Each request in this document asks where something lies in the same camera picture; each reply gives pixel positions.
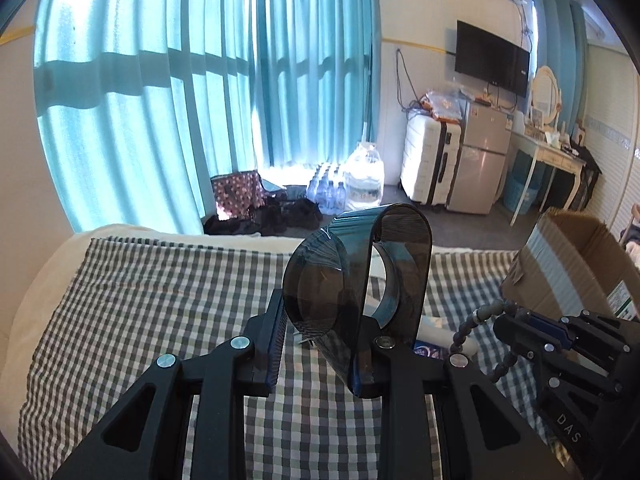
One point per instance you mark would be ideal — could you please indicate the black bag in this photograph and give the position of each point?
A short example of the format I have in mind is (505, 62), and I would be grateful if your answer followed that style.
(590, 180)

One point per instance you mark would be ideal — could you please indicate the dark floral patterned bag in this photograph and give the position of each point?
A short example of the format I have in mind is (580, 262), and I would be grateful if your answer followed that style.
(232, 195)

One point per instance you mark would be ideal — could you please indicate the silver mini fridge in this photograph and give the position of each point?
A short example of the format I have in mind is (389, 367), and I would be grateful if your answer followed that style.
(477, 160)

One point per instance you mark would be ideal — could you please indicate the white louvred wardrobe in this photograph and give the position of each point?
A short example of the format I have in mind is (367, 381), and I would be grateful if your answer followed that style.
(610, 170)

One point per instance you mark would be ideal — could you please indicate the black boots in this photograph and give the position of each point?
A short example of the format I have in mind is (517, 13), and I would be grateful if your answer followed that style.
(270, 215)

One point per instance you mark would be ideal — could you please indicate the white tissue box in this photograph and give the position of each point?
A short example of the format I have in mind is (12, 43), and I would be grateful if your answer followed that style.
(552, 139)

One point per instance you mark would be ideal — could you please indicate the grey white checked blanket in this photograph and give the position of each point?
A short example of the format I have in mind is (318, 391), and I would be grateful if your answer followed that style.
(150, 300)

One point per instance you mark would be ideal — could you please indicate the narrow teal curtain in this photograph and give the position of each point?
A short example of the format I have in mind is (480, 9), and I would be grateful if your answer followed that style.
(555, 35)

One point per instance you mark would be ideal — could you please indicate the clear plastic bags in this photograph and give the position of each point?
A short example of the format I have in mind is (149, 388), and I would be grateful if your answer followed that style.
(442, 105)

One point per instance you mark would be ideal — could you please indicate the white suitcase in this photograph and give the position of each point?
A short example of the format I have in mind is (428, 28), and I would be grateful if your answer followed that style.
(420, 160)

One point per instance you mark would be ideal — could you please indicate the black wall television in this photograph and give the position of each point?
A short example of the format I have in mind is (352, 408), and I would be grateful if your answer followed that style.
(490, 57)

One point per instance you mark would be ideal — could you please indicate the brown cardboard box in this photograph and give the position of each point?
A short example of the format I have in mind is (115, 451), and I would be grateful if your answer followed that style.
(565, 260)

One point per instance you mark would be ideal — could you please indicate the white dressing table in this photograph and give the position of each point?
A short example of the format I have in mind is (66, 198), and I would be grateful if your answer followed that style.
(550, 152)

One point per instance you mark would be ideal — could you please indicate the smoky dark acrylic holder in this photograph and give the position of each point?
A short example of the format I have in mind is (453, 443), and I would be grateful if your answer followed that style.
(325, 300)

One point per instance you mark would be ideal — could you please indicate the wide teal window curtain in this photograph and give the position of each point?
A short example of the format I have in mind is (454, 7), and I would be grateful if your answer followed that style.
(150, 110)

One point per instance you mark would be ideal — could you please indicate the blue plastic basket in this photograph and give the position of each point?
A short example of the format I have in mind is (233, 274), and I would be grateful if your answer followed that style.
(520, 197)

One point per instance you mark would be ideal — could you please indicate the large clear water jug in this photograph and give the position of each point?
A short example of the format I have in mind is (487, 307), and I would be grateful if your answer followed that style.
(364, 180)

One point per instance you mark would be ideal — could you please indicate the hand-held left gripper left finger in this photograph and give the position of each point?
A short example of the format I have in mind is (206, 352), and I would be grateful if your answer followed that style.
(277, 340)

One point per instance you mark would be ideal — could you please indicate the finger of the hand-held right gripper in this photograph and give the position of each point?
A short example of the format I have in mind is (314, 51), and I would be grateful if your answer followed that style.
(575, 367)
(545, 327)

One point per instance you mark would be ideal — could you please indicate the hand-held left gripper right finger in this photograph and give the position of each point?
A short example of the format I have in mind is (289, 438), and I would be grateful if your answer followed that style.
(405, 410)

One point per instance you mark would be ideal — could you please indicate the wooden chair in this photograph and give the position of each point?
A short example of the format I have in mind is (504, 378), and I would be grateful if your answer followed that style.
(636, 212)

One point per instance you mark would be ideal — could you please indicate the black beaded gooseneck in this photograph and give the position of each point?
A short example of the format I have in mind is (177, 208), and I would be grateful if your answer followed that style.
(462, 327)

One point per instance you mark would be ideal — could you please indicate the clothes pile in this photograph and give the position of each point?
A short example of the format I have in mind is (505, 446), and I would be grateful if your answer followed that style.
(635, 247)

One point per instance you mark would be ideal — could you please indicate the white oval mirror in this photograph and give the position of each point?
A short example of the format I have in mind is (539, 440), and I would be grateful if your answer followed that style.
(546, 90)

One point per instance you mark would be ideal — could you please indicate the pack of water bottles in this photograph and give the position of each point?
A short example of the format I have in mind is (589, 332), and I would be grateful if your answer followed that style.
(325, 192)

